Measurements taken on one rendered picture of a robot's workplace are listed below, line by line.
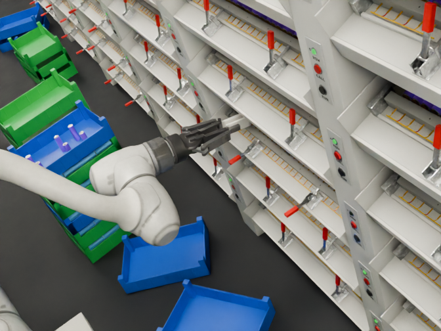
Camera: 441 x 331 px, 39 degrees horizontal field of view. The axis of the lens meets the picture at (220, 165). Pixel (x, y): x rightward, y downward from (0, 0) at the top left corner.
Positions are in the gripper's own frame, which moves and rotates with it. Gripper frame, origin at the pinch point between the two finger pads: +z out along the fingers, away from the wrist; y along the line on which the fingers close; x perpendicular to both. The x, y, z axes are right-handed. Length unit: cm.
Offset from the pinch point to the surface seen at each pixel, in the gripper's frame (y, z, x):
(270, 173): -14.9, 0.7, 8.3
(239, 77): -1.2, 2.4, -13.7
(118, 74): 137, 6, 44
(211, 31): -6.3, -5.6, -30.9
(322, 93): -53, -8, -36
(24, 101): 99, -42, 22
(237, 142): 2.6, 0.6, 8.3
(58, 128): 68, -37, 20
